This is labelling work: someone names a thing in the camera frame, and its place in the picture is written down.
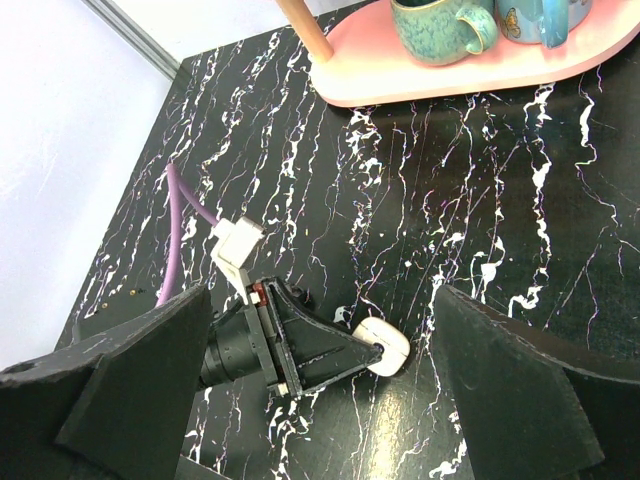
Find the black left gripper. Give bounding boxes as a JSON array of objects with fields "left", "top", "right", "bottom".
[{"left": 197, "top": 277, "right": 382, "bottom": 398}]

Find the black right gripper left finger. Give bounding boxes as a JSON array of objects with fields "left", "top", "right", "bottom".
[{"left": 1, "top": 286, "right": 212, "bottom": 479}]

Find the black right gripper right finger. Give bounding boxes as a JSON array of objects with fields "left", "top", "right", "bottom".
[{"left": 434, "top": 285, "right": 639, "bottom": 479}]

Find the white earbud charging case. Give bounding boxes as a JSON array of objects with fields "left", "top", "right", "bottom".
[{"left": 353, "top": 317, "right": 411, "bottom": 377}]

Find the pink three-tier shelf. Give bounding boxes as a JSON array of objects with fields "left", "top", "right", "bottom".
[{"left": 279, "top": 1, "right": 639, "bottom": 107}]

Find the teal glazed ceramic mug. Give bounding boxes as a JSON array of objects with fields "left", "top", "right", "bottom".
[{"left": 390, "top": 0, "right": 499, "bottom": 66}]

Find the light blue butterfly mug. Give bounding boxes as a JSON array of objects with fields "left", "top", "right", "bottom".
[{"left": 494, "top": 0, "right": 593, "bottom": 49}]

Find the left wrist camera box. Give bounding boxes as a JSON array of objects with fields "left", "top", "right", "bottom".
[{"left": 211, "top": 217, "right": 264, "bottom": 305}]

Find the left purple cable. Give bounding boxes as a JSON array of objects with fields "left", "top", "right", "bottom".
[{"left": 154, "top": 162, "right": 221, "bottom": 309}]

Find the aluminium frame post left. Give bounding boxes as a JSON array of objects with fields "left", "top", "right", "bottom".
[{"left": 83, "top": 0, "right": 180, "bottom": 80}]

